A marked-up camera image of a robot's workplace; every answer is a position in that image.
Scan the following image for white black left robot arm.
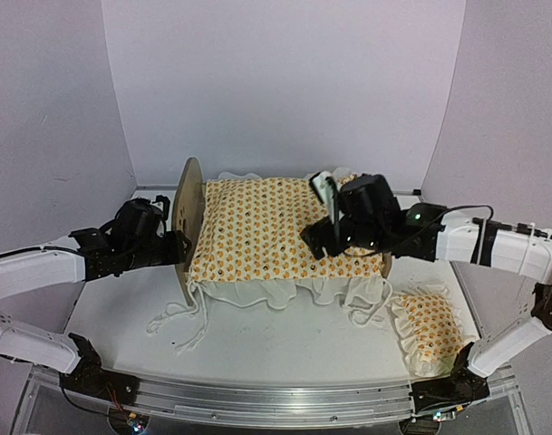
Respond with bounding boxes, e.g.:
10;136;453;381
0;196;192;396

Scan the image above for wooden pet bed frame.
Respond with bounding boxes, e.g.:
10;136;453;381
172;156;392;307

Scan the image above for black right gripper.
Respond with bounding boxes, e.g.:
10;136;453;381
301;215;390;261

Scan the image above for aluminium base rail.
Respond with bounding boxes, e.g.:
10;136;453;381
12;348;535;435

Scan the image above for small duck print pillow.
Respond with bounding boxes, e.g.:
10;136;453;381
389;282;479;379

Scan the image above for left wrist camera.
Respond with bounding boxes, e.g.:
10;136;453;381
151;195;170;227

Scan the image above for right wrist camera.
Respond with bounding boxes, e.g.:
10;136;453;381
309;171;344;224

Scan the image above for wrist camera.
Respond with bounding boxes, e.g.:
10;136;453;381
151;195;170;227
309;171;344;224

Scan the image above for white cushion tie cords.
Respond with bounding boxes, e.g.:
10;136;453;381
145;278;211;356
345;280;394;328

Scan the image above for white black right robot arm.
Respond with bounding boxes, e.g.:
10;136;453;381
301;171;552;415

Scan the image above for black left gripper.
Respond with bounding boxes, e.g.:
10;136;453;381
124;230;190;272

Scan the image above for duck print ruffled cushion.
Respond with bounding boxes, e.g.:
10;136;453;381
184;166;390;312

